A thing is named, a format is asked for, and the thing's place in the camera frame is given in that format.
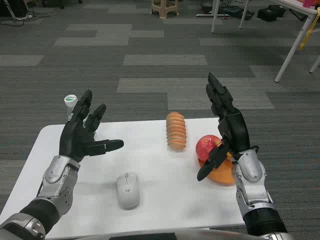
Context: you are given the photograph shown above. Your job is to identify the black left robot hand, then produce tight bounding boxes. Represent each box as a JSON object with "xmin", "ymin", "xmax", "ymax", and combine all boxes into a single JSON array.
[{"xmin": 58, "ymin": 89, "xmax": 125, "ymax": 163}]

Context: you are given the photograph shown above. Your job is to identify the beige plastic stool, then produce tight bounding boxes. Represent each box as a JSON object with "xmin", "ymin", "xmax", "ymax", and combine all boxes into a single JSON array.
[{"xmin": 151, "ymin": 0, "xmax": 180, "ymax": 20}]

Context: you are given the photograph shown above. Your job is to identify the white computer mouse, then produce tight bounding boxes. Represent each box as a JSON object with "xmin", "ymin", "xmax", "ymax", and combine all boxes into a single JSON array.
[{"xmin": 116, "ymin": 171, "xmax": 141, "ymax": 210}]

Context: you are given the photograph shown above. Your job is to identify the white floor bar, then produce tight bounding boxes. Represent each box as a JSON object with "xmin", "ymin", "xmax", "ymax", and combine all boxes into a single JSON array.
[{"xmin": 196, "ymin": 13, "xmax": 231, "ymax": 18}]

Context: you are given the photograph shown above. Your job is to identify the silver robot chest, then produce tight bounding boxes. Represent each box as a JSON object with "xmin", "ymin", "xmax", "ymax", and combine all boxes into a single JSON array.
[{"xmin": 42, "ymin": 226, "xmax": 253, "ymax": 240}]

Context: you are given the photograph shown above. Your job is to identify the red apple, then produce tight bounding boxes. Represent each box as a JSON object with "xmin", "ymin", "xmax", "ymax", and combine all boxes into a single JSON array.
[{"xmin": 195, "ymin": 134, "xmax": 223, "ymax": 162}]

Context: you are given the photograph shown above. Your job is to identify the sliced bread loaf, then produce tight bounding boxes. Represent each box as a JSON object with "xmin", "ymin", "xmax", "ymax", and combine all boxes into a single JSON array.
[{"xmin": 166, "ymin": 111, "xmax": 188, "ymax": 152}]

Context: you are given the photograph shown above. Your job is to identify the clear water bottle white cap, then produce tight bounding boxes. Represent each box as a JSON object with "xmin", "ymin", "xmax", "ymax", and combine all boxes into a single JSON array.
[{"xmin": 63, "ymin": 94, "xmax": 97, "ymax": 140}]

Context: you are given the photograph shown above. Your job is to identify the flat black bag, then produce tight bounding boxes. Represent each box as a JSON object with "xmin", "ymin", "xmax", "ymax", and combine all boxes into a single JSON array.
[{"xmin": 219, "ymin": 5, "xmax": 245, "ymax": 18}]

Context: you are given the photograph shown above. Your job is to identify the white desk with thin legs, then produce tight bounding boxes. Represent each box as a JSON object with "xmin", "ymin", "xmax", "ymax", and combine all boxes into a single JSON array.
[{"xmin": 211, "ymin": 0, "xmax": 251, "ymax": 34}]

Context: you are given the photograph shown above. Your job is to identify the orange plate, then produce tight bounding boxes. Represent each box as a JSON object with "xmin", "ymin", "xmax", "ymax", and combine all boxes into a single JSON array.
[{"xmin": 197, "ymin": 152, "xmax": 237, "ymax": 187}]

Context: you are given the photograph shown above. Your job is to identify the large black bag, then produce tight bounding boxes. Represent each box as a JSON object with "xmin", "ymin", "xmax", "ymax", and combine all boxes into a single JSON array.
[{"xmin": 257, "ymin": 4, "xmax": 286, "ymax": 23}]

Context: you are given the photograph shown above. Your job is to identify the yellow strap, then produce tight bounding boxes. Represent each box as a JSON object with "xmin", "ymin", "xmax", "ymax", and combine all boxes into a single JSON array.
[{"xmin": 299, "ymin": 6, "xmax": 320, "ymax": 51}]

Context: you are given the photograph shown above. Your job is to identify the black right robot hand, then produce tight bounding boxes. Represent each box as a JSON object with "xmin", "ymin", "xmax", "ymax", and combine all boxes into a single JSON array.
[{"xmin": 196, "ymin": 72, "xmax": 252, "ymax": 182}]

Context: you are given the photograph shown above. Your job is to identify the white table legs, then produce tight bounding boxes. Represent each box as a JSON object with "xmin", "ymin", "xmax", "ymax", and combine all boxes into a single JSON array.
[{"xmin": 268, "ymin": 0, "xmax": 320, "ymax": 83}]

